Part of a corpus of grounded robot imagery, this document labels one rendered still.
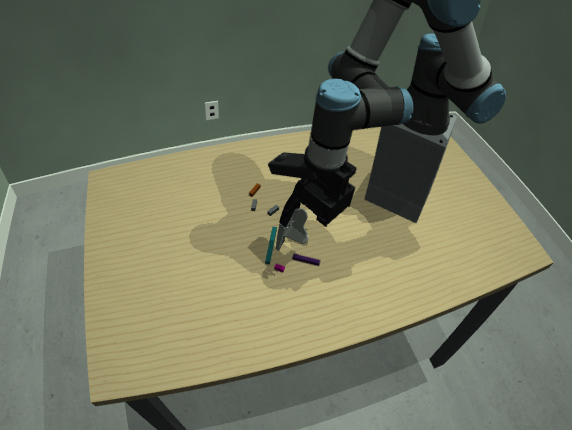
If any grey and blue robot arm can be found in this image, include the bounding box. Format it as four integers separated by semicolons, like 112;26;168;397
307;0;506;169

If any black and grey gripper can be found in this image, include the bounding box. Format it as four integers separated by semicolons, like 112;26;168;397
276;146;357;251

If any purple rod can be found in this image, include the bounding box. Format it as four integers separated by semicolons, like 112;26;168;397
292;254;320;266

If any dark teal flat bar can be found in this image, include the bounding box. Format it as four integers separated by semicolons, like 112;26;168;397
265;227;277;265

